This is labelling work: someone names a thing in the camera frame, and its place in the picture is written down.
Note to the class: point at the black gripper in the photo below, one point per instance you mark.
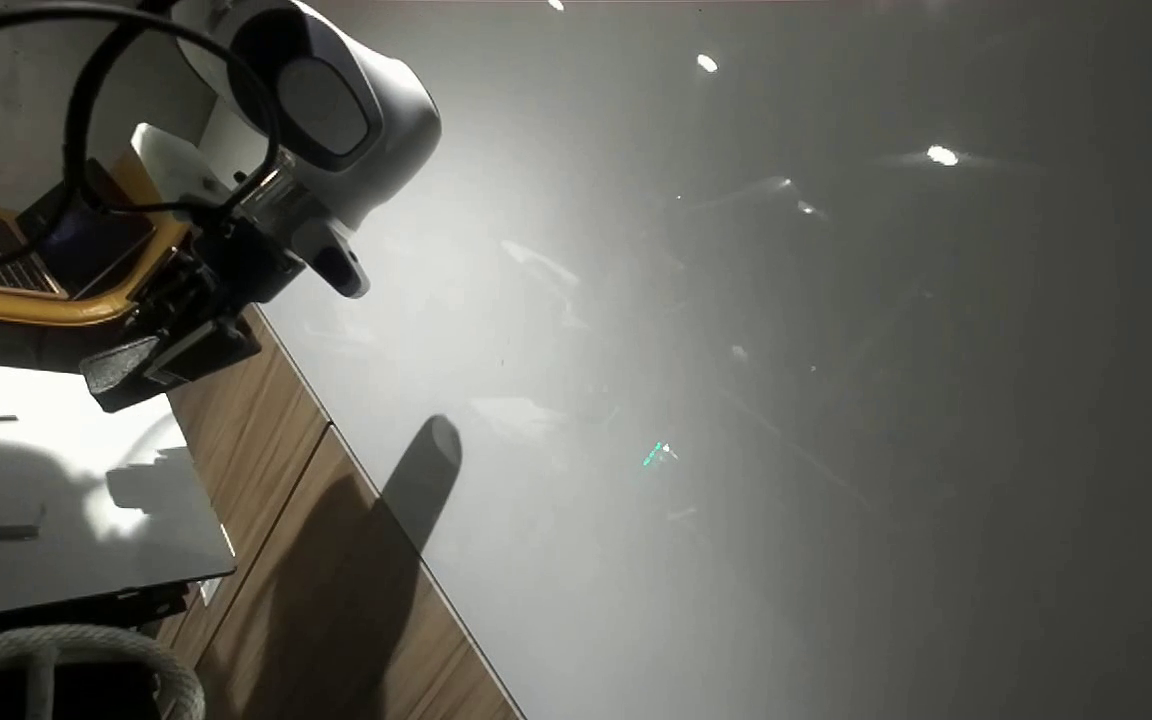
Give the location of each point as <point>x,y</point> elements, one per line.
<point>249,261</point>

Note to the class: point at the large white whiteboard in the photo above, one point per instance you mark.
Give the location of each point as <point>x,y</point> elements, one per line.
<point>803,403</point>

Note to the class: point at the small white platform board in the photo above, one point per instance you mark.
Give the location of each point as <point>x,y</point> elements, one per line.
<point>69,545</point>

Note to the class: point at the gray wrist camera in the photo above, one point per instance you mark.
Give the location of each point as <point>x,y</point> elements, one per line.
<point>341,267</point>

